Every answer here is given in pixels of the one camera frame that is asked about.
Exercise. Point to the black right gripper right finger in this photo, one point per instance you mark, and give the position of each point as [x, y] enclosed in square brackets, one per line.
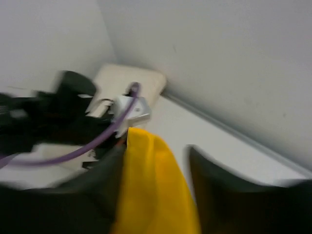
[229, 204]

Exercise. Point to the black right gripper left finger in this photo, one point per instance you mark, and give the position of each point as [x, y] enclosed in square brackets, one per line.
[84, 204]

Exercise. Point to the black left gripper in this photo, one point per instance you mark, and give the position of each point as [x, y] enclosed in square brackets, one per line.
[60, 117]

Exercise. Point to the cream printed pillow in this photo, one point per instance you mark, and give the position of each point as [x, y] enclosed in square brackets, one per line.
[111, 82]

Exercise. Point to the yellow cartoon pillowcase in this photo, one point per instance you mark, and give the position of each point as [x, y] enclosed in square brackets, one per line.
[154, 197]

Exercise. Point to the aluminium table frame rail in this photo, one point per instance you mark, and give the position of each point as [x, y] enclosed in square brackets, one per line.
[237, 134]

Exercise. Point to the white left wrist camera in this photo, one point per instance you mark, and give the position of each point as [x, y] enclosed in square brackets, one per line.
[139, 113]

